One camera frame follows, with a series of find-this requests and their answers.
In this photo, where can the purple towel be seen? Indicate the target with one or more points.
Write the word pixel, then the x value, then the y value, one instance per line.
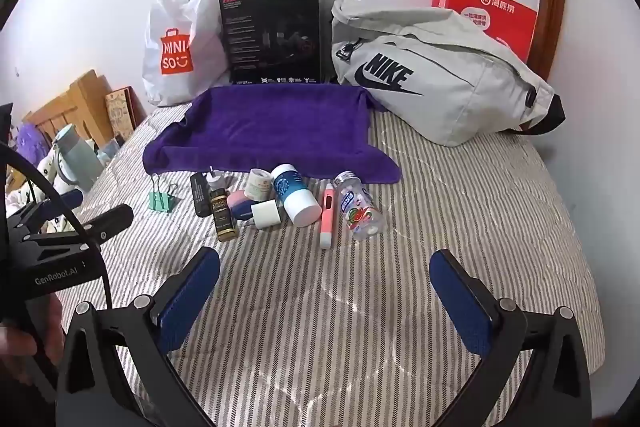
pixel 270 127

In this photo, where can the green binder clip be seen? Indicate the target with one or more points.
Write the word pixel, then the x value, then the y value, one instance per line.
pixel 162 198

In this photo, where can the red paper bag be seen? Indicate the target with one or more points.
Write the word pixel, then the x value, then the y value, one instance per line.
pixel 490 17

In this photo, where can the black cardboard box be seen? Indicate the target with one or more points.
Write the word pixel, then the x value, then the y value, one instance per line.
pixel 272 32

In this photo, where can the small white dropper bottle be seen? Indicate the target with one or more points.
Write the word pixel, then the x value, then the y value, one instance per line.
pixel 216 178

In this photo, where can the teal kettle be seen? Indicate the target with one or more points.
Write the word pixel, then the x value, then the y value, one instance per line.
pixel 80 162

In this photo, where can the striped bed sheet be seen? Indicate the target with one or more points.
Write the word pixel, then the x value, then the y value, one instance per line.
pixel 350 307

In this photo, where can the wooden headboard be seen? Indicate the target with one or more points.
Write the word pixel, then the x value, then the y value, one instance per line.
pixel 80 102

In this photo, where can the purple cloth item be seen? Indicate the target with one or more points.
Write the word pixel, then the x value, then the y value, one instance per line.
pixel 32 139

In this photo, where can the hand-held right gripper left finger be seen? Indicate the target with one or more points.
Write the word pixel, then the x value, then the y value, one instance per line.
pixel 187 297

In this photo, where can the black case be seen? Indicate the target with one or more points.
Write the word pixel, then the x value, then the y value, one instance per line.
pixel 200 197

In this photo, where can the dark brown gold bottle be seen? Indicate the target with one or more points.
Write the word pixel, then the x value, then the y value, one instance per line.
pixel 224 217

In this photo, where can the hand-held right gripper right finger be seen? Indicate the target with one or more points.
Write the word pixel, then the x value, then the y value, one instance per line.
pixel 460 302

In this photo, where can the person's left hand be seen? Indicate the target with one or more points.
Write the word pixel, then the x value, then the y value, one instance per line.
pixel 15 349

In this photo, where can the white charger plug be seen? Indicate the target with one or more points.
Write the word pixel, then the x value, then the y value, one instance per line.
pixel 265 214

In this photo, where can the clear plastic candy bottle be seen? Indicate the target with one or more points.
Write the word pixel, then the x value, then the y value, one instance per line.
pixel 360 209

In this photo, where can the white spotted plush toy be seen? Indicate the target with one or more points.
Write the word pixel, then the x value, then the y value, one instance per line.
pixel 55 179

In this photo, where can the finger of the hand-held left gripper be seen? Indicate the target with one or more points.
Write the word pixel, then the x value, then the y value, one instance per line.
pixel 72 198
pixel 112 219

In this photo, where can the white plastic shopping bag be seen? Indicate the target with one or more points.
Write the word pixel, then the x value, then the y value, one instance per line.
pixel 185 32

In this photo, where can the grey sling bag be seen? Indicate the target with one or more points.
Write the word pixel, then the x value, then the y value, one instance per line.
pixel 440 77

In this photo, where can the pink and blue eraser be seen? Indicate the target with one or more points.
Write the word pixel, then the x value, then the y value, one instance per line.
pixel 241 206

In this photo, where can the pink pen-shaped device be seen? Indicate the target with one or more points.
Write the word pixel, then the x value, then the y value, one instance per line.
pixel 327 217

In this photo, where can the brown patterned box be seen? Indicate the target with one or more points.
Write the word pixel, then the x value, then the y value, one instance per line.
pixel 120 112

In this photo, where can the white and blue bottle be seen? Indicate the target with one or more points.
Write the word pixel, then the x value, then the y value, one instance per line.
pixel 295 194

